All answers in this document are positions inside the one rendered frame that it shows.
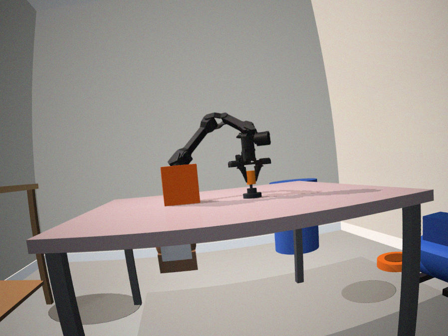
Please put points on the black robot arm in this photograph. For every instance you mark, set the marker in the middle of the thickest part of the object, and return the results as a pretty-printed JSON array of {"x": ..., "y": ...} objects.
[{"x": 249, "y": 136}]

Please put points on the orange knob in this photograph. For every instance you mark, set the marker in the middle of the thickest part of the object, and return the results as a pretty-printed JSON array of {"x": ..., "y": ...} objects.
[{"x": 251, "y": 177}]

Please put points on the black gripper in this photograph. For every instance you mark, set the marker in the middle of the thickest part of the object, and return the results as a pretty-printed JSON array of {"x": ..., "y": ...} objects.
[{"x": 248, "y": 154}]

